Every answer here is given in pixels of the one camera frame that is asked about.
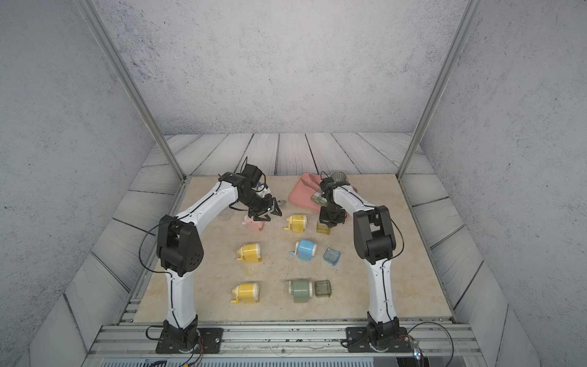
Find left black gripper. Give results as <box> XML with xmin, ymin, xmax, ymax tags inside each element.
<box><xmin>239</xmin><ymin>191</ymin><xmax>284</xmax><ymax>221</ymax></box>

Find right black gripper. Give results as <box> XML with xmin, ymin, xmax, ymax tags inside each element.
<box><xmin>319</xmin><ymin>205</ymin><xmax>345</xmax><ymax>226</ymax></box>

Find yellow tray back row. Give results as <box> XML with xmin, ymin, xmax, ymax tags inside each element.
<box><xmin>316</xmin><ymin>222</ymin><xmax>331</xmax><ymax>235</ymax></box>

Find pink pencil sharpener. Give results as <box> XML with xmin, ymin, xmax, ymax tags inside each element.
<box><xmin>242</xmin><ymin>216</ymin><xmax>264</xmax><ymax>232</ymax></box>

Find yellow sharpener back row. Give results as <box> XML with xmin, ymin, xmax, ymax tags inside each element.
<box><xmin>284</xmin><ymin>214</ymin><xmax>308</xmax><ymax>233</ymax></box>

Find blue sharpener tray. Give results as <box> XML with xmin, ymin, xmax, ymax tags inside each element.
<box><xmin>323</xmin><ymin>248</ymin><xmax>341</xmax><ymax>266</ymax></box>

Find blue pencil sharpener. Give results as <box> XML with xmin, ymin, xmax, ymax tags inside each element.
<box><xmin>291</xmin><ymin>239</ymin><xmax>317</xmax><ymax>261</ymax></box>

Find green pencil sharpener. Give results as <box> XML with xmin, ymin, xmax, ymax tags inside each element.
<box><xmin>284</xmin><ymin>279</ymin><xmax>313</xmax><ymax>303</ymax></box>

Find yellow sharpener front row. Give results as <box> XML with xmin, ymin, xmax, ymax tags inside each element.
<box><xmin>231</xmin><ymin>282</ymin><xmax>260</xmax><ymax>304</ymax></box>

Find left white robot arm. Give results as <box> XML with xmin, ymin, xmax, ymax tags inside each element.
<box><xmin>155</xmin><ymin>162</ymin><xmax>282</xmax><ymax>354</ymax></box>

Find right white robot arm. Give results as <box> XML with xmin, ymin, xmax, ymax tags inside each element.
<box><xmin>319</xmin><ymin>177</ymin><xmax>406</xmax><ymax>352</ymax></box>

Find pink serving tray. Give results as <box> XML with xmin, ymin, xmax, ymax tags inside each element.
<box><xmin>287</xmin><ymin>173</ymin><xmax>359</xmax><ymax>217</ymax></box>

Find green checkered cloth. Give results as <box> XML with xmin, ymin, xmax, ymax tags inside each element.
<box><xmin>311</xmin><ymin>190</ymin><xmax>327</xmax><ymax>206</ymax></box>

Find clear glass cup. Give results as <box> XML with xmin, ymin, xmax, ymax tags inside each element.
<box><xmin>217</xmin><ymin>209</ymin><xmax>234</xmax><ymax>222</ymax></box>

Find ribbed grey cup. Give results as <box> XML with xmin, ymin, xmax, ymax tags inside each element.
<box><xmin>330</xmin><ymin>171</ymin><xmax>347</xmax><ymax>182</ymax></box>

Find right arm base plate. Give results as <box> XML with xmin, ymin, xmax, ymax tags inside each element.
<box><xmin>342</xmin><ymin>327</ymin><xmax>413</xmax><ymax>353</ymax></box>

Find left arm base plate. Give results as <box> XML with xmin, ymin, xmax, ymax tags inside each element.
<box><xmin>155</xmin><ymin>327</ymin><xmax>224</xmax><ymax>355</ymax></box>

